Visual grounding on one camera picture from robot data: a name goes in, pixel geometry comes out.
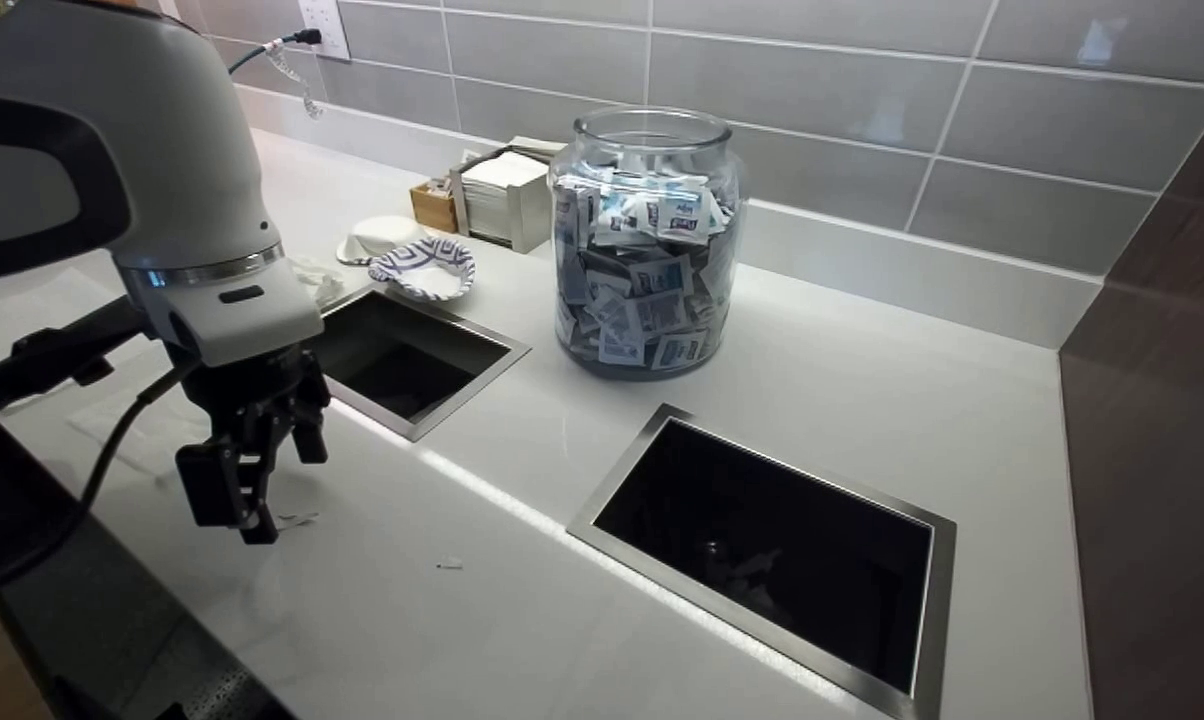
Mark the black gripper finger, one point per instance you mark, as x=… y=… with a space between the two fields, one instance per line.
x=253 y=489
x=211 y=486

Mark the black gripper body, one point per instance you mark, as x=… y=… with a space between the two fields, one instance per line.
x=253 y=410

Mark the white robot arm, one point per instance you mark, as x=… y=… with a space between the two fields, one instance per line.
x=121 y=128

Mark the crumpled white serviette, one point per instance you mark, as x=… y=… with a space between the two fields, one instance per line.
x=324 y=285

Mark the far square counter opening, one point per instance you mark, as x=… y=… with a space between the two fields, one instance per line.
x=408 y=367

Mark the square counter opening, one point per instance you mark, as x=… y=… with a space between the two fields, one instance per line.
x=842 y=583
x=408 y=367

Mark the near square counter opening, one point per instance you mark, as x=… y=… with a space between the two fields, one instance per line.
x=842 y=583

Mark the upturned white paper bowl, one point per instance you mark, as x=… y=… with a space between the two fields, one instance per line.
x=373 y=239

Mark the metal napkin dispenser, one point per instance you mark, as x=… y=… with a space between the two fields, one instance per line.
x=507 y=196

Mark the glass jar of packets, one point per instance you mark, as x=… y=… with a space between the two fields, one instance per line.
x=648 y=219

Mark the wall power outlet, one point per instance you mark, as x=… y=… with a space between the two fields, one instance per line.
x=328 y=25

